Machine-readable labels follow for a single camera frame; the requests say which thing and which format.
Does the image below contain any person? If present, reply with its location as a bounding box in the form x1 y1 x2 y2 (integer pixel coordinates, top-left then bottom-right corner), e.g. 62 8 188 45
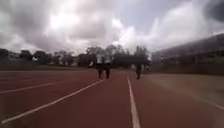
102 53 113 80
134 62 144 81
94 53 105 80

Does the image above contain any row of dark trees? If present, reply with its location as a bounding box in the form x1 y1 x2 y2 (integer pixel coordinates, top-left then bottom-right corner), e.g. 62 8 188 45
0 44 152 68

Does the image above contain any red running track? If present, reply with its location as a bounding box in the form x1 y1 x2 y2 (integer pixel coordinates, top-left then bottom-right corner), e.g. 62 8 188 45
0 69 224 128

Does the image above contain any patchy grass strip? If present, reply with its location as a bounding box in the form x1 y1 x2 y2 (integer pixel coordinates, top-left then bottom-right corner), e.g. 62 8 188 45
143 72 224 112

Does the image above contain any grey stadium building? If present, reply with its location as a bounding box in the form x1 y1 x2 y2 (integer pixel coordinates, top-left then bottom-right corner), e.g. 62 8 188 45
149 0 224 76

